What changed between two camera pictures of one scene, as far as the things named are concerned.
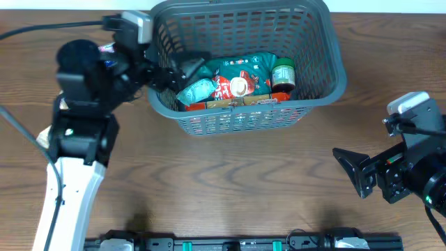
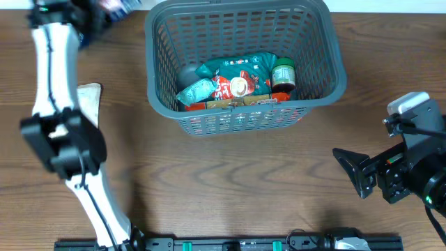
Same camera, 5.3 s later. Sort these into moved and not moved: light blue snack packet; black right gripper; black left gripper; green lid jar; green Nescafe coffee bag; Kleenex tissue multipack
Moved: black left gripper; Kleenex tissue multipack
Not moved: light blue snack packet; green Nescafe coffee bag; black right gripper; green lid jar
